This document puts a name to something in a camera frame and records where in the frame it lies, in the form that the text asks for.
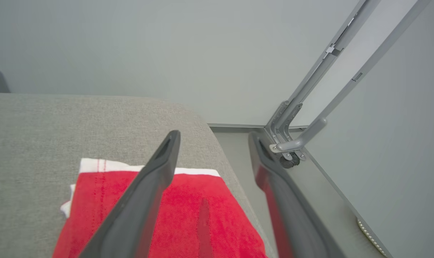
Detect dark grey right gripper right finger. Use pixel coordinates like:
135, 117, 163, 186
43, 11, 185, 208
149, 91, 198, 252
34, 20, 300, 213
248, 132, 346, 258

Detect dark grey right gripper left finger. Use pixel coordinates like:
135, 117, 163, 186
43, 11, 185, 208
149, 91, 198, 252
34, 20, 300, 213
79, 130, 181, 258

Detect red and white printed shorts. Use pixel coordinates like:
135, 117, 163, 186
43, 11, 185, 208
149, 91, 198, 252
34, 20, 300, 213
52, 158, 268, 258

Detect black caster wheel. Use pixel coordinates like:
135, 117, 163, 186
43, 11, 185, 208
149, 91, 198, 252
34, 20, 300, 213
280, 152, 301, 169

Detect white studded round rim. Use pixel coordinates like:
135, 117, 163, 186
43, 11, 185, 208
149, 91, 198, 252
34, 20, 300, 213
357, 218, 387, 258

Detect grey metal partition frame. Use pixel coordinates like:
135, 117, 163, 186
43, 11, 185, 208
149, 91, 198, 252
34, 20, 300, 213
264, 0, 432, 161

